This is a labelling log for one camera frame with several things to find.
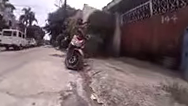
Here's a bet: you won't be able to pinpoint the beige building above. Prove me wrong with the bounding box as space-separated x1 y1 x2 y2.
80 3 99 23

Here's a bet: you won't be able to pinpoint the dark leafy tree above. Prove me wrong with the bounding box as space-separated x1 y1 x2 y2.
25 24 48 44

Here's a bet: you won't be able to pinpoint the overgrown bush on wall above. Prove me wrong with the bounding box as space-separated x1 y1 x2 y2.
82 8 118 59

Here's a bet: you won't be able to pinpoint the rough concrete verge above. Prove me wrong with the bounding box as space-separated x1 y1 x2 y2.
78 52 188 106

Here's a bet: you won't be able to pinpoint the red and white motorcycle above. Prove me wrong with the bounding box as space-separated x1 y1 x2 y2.
63 31 91 72

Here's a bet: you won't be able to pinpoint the grey multi-storey building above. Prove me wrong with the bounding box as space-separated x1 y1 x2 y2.
0 0 20 34

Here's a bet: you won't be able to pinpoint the red wall with lattice top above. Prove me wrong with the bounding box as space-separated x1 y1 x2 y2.
96 0 188 72

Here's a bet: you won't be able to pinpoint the dark utility pole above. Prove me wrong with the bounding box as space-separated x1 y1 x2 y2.
62 0 68 11

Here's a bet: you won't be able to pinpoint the palm tree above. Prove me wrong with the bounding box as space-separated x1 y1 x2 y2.
17 6 40 34

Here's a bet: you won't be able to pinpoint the parked white vehicle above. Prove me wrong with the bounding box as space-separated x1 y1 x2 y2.
25 37 38 49

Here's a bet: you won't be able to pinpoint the white van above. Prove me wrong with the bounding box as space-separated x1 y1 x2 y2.
0 27 29 53

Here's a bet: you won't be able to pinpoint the grey concrete road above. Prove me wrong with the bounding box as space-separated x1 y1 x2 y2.
0 39 113 106

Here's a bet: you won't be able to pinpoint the dark leafy trees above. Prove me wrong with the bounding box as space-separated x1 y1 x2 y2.
41 2 82 50

